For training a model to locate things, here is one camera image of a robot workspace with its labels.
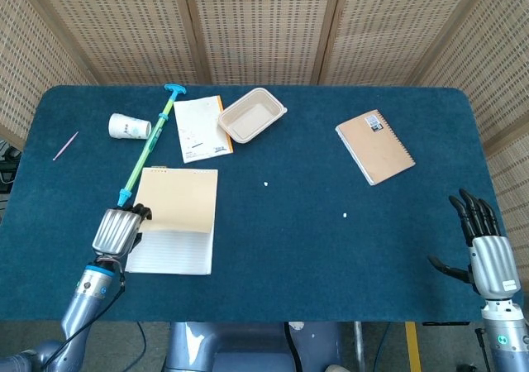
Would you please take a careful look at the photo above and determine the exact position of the blue felt table cover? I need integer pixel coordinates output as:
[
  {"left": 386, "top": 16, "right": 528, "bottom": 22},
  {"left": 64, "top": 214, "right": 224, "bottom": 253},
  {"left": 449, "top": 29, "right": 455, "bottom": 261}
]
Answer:
[{"left": 0, "top": 84, "right": 524, "bottom": 324}]

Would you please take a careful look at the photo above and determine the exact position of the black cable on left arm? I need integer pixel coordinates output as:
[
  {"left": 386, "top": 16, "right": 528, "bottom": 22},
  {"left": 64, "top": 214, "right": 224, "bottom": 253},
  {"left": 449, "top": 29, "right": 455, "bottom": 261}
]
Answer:
[{"left": 43, "top": 264, "right": 126, "bottom": 371}]

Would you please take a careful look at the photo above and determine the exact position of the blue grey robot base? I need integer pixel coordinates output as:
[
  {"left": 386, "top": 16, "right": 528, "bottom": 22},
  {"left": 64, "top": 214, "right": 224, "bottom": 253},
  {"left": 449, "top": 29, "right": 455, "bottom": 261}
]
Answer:
[{"left": 163, "top": 321, "right": 344, "bottom": 372}]

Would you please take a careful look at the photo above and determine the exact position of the yellow floor tape strip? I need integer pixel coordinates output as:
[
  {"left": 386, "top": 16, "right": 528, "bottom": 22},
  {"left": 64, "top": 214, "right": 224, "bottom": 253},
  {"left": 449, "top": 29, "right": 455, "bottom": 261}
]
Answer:
[{"left": 404, "top": 322, "right": 422, "bottom": 372}]

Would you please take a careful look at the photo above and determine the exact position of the white orange notepad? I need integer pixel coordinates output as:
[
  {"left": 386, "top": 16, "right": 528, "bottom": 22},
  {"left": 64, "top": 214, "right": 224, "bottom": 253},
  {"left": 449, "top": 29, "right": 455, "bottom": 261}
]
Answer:
[{"left": 173, "top": 94, "right": 234, "bottom": 165}]

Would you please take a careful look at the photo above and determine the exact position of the green blue toy water pump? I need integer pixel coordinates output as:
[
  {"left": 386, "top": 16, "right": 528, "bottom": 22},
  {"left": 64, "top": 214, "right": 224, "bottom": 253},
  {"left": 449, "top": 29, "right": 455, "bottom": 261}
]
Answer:
[{"left": 117, "top": 83, "right": 187, "bottom": 208}]

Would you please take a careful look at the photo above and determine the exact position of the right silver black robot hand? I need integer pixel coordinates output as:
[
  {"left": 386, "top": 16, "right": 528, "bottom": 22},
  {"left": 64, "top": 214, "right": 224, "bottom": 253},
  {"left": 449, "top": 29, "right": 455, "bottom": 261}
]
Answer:
[{"left": 427, "top": 188, "right": 522, "bottom": 300}]

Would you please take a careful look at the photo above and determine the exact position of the pink thin stick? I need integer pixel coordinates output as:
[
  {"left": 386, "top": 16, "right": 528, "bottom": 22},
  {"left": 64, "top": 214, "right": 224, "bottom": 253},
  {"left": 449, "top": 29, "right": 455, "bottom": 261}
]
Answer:
[{"left": 52, "top": 131, "right": 79, "bottom": 161}]

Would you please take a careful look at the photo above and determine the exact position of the beige plastic food tray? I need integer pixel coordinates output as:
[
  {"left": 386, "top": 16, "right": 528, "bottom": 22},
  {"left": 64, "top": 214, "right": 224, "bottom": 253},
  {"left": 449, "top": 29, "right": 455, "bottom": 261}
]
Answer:
[{"left": 217, "top": 87, "right": 288, "bottom": 145}]

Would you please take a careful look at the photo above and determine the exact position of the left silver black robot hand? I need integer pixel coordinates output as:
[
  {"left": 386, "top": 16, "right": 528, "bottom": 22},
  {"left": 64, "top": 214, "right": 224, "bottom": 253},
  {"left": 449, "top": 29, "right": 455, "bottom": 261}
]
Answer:
[{"left": 91, "top": 203, "right": 154, "bottom": 260}]

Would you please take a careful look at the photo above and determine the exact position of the woven bamboo folding screen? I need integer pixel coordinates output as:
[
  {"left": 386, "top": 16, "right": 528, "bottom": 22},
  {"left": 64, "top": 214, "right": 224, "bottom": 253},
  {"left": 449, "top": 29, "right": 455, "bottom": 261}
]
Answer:
[{"left": 0, "top": 0, "right": 529, "bottom": 290}]

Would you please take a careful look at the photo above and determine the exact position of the tan cover writing pad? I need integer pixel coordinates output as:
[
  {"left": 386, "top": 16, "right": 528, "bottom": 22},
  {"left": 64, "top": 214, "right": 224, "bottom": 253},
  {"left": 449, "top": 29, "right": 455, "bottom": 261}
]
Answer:
[{"left": 124, "top": 165, "right": 219, "bottom": 276}]

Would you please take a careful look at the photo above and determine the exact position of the brown spiral notebook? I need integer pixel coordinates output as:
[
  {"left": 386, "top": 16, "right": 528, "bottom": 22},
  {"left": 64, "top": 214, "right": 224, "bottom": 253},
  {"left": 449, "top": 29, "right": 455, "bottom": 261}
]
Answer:
[{"left": 335, "top": 108, "right": 417, "bottom": 187}]

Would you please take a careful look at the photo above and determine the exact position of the white paper cup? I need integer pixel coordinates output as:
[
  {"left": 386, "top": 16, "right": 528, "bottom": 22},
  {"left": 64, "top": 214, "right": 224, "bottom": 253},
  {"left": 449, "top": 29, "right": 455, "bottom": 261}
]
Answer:
[{"left": 108, "top": 112, "right": 152, "bottom": 141}]

